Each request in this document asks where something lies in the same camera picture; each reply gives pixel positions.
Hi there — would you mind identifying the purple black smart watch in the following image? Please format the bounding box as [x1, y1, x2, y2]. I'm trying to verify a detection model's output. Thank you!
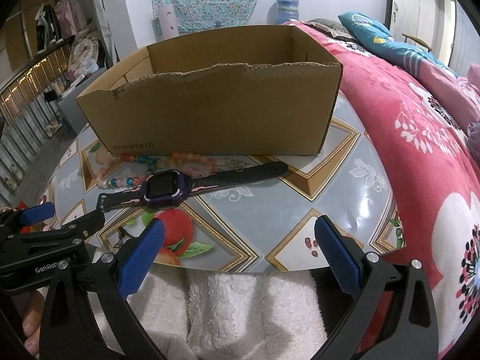
[97, 162, 289, 213]

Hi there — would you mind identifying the colourful bead bracelet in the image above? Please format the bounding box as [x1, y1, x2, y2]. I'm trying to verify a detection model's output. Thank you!
[95, 172, 149, 190]

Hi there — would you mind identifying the person's left hand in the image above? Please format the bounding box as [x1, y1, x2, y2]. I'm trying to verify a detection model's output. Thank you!
[22, 290, 45, 359]

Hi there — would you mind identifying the pink blanket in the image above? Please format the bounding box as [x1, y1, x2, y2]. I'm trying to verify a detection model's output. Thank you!
[418, 59, 479, 134]

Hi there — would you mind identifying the grey storage box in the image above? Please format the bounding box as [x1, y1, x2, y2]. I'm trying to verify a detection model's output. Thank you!
[56, 94, 87, 134]

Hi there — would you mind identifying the teal patterned pillow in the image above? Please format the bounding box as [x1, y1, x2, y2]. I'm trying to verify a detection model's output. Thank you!
[337, 11, 458, 78]

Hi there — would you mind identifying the orange pink bead bracelet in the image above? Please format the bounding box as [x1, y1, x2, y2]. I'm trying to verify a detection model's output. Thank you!
[100, 150, 217, 179]

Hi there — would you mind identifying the brown cardboard box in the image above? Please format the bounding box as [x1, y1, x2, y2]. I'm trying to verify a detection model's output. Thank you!
[76, 25, 343, 155]

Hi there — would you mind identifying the white fluffy towel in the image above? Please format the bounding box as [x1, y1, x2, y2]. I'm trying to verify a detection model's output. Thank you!
[128, 264, 327, 359]

